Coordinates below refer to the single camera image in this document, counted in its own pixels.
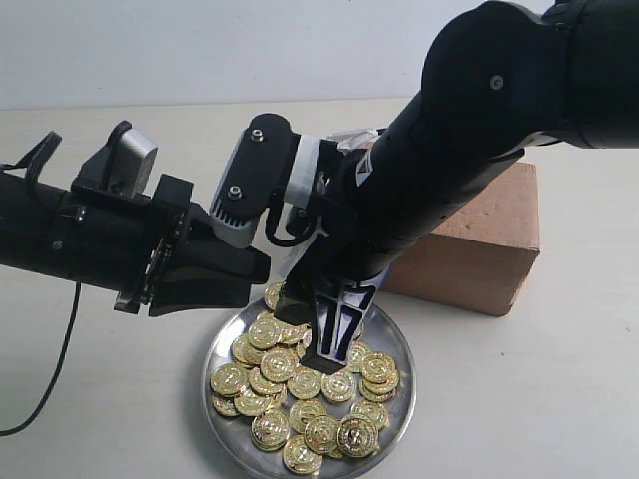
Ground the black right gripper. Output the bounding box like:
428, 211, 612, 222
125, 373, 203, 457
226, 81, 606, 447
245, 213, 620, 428
275, 139, 394, 375

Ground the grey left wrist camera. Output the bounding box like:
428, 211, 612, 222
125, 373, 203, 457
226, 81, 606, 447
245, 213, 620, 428
104, 121, 158, 198

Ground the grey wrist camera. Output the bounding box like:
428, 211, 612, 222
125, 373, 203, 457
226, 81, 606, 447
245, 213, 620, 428
210, 113, 299, 248
104, 121, 158, 198

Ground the round steel plate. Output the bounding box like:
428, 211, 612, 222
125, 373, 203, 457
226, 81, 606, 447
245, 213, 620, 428
199, 298, 416, 478

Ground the brown cardboard slot box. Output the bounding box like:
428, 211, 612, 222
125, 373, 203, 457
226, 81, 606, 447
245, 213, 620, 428
383, 163, 540, 317

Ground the gold coin bottom right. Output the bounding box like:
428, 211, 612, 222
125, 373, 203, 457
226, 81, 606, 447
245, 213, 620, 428
336, 414, 378, 458

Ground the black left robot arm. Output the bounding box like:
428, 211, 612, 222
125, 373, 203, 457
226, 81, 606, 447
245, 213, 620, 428
1, 124, 271, 317

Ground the gold coin far left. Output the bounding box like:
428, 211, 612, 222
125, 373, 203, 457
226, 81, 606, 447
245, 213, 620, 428
210, 363, 249, 397

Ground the gold coin bottom front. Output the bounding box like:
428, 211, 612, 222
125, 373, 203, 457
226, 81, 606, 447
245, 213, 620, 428
283, 435, 322, 475

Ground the gold coin upper left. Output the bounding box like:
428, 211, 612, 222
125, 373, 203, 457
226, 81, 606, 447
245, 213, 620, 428
247, 317, 282, 350

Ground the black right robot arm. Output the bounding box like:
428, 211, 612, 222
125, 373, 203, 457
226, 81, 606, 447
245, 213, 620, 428
276, 1, 638, 374

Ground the gold coin right stack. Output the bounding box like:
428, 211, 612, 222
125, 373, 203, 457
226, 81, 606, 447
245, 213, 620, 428
359, 351, 395, 384

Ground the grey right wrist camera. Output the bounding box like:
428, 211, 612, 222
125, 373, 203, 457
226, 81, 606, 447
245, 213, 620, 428
210, 113, 299, 248

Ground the gold coin on plate rim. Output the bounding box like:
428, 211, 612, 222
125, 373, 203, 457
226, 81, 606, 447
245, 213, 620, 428
264, 280, 285, 311

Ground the gold coin bottom left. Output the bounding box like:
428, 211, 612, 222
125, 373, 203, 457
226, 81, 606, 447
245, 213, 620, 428
251, 408, 290, 450

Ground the gold coin centre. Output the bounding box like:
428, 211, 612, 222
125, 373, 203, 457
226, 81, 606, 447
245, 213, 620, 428
321, 369, 356, 403

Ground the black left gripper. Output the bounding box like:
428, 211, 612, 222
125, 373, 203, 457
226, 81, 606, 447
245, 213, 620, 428
47, 175, 271, 317

